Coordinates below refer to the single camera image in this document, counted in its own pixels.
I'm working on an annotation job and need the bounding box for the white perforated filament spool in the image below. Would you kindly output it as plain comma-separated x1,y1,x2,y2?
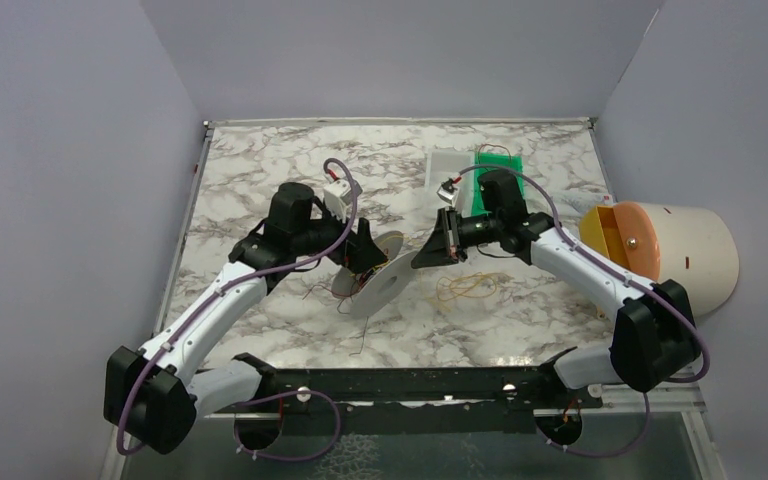
330,230,417,319

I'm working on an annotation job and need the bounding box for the yellow cable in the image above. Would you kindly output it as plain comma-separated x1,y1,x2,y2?
383,231,505,313

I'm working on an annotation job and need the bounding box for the thin red wire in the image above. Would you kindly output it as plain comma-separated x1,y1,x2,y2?
301,281,359,316

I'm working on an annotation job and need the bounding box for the thin black wire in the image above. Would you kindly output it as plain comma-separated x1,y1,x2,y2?
349,316,372,358

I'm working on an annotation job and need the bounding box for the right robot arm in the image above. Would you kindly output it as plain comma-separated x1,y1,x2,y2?
411,165,711,393

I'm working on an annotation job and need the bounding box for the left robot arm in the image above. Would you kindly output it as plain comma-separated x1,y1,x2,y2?
103,179,387,455

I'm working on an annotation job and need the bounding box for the white translucent plastic bin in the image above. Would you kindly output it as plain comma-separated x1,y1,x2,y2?
420,149,475,222

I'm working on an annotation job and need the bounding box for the green plastic bin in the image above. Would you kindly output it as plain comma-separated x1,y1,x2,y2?
470,151,523,216

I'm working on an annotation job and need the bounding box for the white and orange cylinder container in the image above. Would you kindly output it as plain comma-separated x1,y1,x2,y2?
578,201,739,316

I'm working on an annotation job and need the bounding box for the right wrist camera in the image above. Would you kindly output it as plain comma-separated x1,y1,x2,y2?
437,176,464,210

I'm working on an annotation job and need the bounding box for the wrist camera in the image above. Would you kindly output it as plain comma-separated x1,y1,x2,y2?
322,179,355,222
437,176,464,210

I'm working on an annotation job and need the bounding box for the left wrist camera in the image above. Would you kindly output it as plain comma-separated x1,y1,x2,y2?
322,179,355,222

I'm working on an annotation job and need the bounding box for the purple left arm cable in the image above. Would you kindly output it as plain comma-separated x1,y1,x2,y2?
115,157,360,457

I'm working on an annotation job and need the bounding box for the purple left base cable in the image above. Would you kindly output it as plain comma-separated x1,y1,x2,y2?
234,387,344,464

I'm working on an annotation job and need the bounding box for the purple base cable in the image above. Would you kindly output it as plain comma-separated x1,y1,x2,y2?
534,394,652,459
234,387,344,464

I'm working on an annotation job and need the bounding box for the black mounting rail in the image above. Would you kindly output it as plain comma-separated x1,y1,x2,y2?
211,360,604,439

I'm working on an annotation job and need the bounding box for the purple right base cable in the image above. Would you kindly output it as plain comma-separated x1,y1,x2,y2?
534,394,652,459

